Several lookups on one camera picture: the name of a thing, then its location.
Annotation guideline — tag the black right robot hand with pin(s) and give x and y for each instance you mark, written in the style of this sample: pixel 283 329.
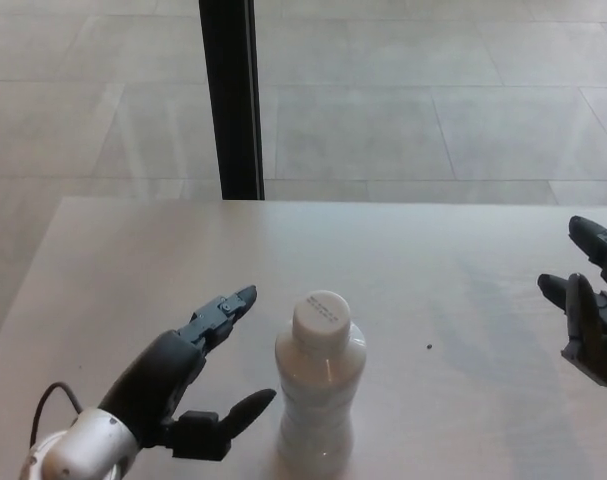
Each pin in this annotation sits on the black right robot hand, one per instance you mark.
pixel 595 325

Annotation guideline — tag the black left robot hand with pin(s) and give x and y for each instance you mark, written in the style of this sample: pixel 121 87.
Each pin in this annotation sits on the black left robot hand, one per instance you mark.
pixel 153 380

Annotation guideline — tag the white plastic bottle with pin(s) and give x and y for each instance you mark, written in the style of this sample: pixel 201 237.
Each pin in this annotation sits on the white plastic bottle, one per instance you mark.
pixel 319 395

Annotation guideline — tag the white screw cap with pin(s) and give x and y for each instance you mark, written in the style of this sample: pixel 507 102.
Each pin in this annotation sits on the white screw cap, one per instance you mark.
pixel 321 315

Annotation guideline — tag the black vertical post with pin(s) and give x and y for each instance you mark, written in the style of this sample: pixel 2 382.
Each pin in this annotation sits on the black vertical post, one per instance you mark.
pixel 230 100

